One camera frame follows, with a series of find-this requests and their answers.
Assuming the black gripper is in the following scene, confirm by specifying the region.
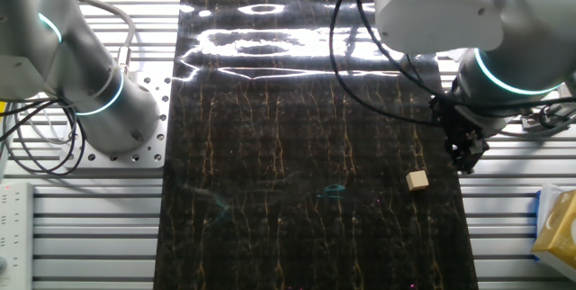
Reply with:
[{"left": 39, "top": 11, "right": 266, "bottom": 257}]
[{"left": 429, "top": 96, "right": 491, "bottom": 176}]

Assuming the small wooden cube block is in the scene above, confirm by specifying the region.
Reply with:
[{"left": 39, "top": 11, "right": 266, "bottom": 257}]
[{"left": 405, "top": 169, "right": 430, "bottom": 192}]

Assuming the white blue tissue pack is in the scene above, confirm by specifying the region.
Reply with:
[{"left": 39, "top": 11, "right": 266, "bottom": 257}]
[{"left": 534, "top": 183, "right": 566, "bottom": 237}]

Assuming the yellow tissue box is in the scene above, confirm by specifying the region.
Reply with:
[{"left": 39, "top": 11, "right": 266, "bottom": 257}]
[{"left": 530, "top": 189, "right": 576, "bottom": 269}]

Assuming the black marble pattern mat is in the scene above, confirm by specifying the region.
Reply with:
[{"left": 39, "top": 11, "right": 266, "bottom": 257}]
[{"left": 152, "top": 0, "right": 479, "bottom": 290}]

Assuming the white power strip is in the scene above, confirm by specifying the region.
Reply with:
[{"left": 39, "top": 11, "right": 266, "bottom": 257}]
[{"left": 0, "top": 180, "right": 35, "bottom": 290}]

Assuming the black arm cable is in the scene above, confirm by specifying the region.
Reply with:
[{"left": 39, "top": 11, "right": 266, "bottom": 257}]
[
  {"left": 354, "top": 0, "right": 576, "bottom": 116},
  {"left": 327, "top": 0, "right": 445, "bottom": 128}
]

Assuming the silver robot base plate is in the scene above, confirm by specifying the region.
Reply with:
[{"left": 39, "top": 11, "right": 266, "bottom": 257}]
[{"left": 60, "top": 73, "right": 172, "bottom": 169}]

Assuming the thick grey robot cable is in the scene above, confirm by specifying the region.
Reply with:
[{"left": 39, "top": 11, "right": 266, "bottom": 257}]
[{"left": 76, "top": 0, "right": 137, "bottom": 76}]

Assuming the black base cable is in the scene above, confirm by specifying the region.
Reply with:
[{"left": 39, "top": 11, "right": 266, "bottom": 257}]
[{"left": 0, "top": 96, "right": 90, "bottom": 177}]

